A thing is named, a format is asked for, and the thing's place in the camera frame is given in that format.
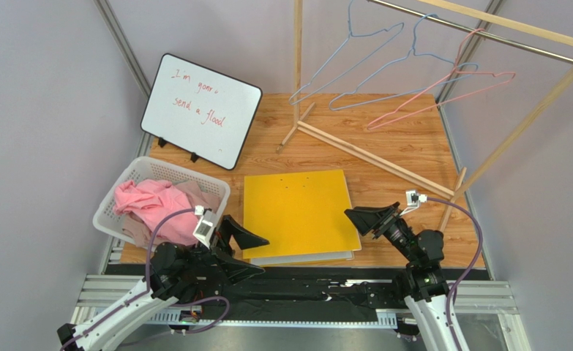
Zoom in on wooden clothes rack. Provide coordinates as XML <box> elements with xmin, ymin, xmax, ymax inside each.
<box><xmin>275</xmin><ymin>0</ymin><xmax>573</xmax><ymax>233</ymax></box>

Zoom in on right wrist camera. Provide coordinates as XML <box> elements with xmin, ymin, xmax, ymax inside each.
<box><xmin>400</xmin><ymin>189</ymin><xmax>428</xmax><ymax>216</ymax></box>

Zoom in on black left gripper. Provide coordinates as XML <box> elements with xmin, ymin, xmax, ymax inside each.
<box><xmin>182</xmin><ymin>214</ymin><xmax>269</xmax><ymax>283</ymax></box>

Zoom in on dusty pink printed t shirt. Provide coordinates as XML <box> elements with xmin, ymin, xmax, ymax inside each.
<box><xmin>121</xmin><ymin>180</ymin><xmax>222</xmax><ymax>246</ymax></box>

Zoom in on light blue wire hanger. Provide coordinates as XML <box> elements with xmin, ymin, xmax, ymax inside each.
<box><xmin>288</xmin><ymin>0</ymin><xmax>405</xmax><ymax>106</ymax></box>

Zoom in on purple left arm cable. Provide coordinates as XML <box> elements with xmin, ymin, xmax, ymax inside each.
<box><xmin>59</xmin><ymin>206</ymin><xmax>231</xmax><ymax>351</ymax></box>

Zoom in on pink wire hanger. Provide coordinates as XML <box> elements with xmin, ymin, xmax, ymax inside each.
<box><xmin>366</xmin><ymin>27</ymin><xmax>517</xmax><ymax>132</ymax></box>

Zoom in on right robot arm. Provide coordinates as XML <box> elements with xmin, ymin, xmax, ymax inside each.
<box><xmin>345</xmin><ymin>200</ymin><xmax>469</xmax><ymax>350</ymax></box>

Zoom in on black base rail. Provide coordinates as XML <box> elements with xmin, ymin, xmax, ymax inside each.
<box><xmin>78</xmin><ymin>264</ymin><xmax>516</xmax><ymax>327</ymax></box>

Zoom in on yellow ring binder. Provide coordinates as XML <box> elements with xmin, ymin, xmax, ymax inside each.
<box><xmin>242</xmin><ymin>169</ymin><xmax>362</xmax><ymax>266</ymax></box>

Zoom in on white dry-erase board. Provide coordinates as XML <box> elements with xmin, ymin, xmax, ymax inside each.
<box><xmin>141</xmin><ymin>53</ymin><xmax>263</xmax><ymax>170</ymax></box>

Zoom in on bright pink t shirt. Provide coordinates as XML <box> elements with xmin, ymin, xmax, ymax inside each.
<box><xmin>113</xmin><ymin>178</ymin><xmax>206</xmax><ymax>246</ymax></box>

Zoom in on white plastic laundry basket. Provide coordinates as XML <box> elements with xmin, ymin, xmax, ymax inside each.
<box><xmin>92</xmin><ymin>156</ymin><xmax>231</xmax><ymax>244</ymax></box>

